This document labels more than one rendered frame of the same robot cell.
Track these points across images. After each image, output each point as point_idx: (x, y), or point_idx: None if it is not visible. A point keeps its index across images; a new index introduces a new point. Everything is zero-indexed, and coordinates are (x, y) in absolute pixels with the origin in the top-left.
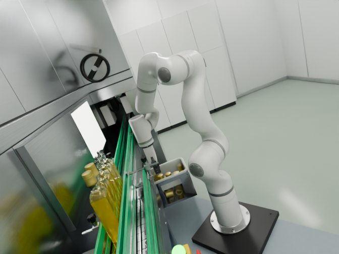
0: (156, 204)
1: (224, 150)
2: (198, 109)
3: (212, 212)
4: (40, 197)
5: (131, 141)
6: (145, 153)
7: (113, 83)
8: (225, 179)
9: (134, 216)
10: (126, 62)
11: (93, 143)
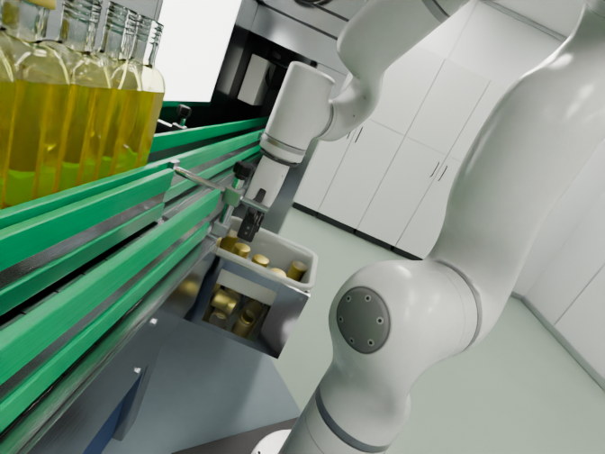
0: (158, 301)
1: (474, 340)
2: (564, 140)
3: (274, 428)
4: None
5: (250, 149)
6: (256, 169)
7: (315, 27)
8: (402, 416)
9: (50, 272)
10: None
11: (174, 59)
